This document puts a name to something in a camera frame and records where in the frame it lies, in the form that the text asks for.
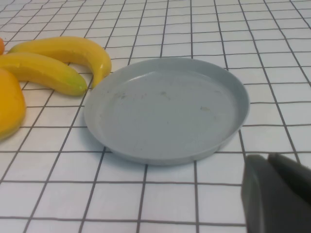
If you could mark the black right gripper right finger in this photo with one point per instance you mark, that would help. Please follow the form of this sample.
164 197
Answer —
294 174

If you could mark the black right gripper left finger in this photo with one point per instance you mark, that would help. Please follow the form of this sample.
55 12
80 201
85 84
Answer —
267 206

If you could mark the strongly curved yellow banana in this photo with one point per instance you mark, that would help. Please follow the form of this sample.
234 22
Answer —
73 48

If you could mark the yellow banana with green tip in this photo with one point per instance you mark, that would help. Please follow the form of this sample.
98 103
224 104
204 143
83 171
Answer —
43 70

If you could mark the orange yellow mango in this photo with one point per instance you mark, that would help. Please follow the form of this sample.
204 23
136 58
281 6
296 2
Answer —
9 104
1 46

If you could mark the grey round plate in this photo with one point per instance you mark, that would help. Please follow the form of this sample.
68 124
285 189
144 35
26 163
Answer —
165 109

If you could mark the white checked tablecloth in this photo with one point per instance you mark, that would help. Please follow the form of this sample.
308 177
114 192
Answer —
73 189

